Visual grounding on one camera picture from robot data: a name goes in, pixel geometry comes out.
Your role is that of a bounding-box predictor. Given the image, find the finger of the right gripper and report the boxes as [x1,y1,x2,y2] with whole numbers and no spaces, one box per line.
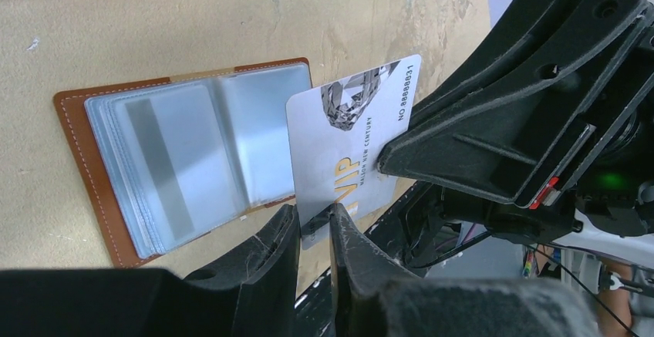
[411,0,581,120]

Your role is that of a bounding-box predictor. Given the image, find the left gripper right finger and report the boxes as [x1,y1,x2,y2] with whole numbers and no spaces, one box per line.
[329,203,598,336]

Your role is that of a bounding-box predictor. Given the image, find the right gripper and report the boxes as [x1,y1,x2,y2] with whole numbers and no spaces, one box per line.
[378,0,653,243]

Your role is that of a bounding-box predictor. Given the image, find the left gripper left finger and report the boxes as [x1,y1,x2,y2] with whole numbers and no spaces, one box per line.
[1,205,300,336]

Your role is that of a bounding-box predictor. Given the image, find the brown leather card holder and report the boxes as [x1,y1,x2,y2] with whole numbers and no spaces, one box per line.
[53,57,312,268]

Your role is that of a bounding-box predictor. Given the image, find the silver VIP credit card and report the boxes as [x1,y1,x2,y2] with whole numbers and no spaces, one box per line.
[286,54,422,250]

